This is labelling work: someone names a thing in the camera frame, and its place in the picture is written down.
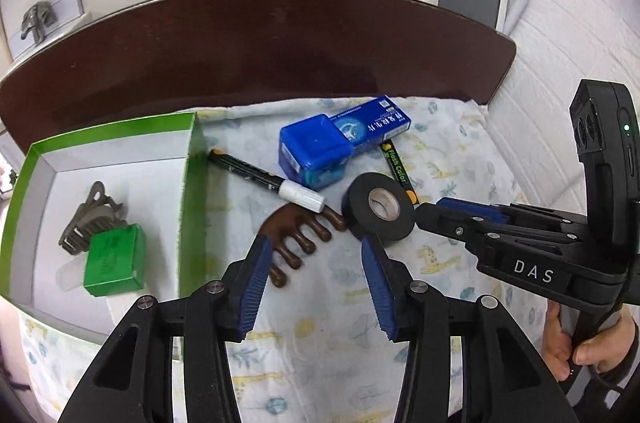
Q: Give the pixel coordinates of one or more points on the person's right hand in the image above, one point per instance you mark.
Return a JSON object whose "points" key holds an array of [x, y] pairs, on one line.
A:
{"points": [[600, 348]]}

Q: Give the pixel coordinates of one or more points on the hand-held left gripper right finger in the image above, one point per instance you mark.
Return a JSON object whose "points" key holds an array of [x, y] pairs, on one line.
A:
{"points": [[380, 288]]}

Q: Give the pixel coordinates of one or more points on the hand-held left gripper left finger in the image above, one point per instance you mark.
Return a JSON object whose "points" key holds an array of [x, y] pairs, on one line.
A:
{"points": [[255, 288]]}

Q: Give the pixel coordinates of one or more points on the giraffe printed blanket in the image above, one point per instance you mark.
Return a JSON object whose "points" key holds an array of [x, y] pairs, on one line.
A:
{"points": [[450, 153]]}

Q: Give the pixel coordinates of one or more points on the blue medicine box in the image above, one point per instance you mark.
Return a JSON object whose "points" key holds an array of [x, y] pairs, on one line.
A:
{"points": [[380, 118]]}

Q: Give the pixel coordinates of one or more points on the black marker with white cap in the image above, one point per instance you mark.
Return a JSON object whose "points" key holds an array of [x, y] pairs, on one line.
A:
{"points": [[250, 173]]}

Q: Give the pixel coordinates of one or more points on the white sink basin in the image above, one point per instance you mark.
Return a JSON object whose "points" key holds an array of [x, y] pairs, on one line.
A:
{"points": [[60, 33]]}

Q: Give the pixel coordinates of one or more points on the small green box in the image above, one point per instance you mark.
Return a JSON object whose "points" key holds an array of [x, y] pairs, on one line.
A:
{"points": [[115, 260]]}

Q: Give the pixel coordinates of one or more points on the black tape roll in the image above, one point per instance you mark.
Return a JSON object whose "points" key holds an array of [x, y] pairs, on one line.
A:
{"points": [[360, 198]]}

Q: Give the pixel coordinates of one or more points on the blue square plastic box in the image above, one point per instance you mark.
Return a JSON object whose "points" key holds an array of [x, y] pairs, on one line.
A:
{"points": [[310, 148]]}

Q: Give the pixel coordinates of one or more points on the metal sink faucet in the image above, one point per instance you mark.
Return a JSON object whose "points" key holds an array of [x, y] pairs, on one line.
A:
{"points": [[37, 20]]}

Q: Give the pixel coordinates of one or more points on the black marker with yellow print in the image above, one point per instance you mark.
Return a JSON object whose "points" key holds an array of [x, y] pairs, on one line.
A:
{"points": [[397, 168]]}

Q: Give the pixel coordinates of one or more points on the brown wooden comb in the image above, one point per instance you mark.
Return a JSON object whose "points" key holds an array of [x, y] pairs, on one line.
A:
{"points": [[280, 228]]}

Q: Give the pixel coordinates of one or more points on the grey-brown hair clip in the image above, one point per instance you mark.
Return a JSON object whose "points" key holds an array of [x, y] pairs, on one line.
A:
{"points": [[95, 218]]}

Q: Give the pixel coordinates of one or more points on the brown table board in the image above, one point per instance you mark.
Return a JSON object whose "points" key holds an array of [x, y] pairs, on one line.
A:
{"points": [[250, 53]]}

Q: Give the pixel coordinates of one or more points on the green cardboard box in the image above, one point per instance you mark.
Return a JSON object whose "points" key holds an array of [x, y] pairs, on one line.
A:
{"points": [[197, 203]]}

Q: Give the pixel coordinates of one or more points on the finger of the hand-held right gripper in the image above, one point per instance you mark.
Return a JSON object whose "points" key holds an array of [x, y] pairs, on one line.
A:
{"points": [[450, 228], [470, 208]]}

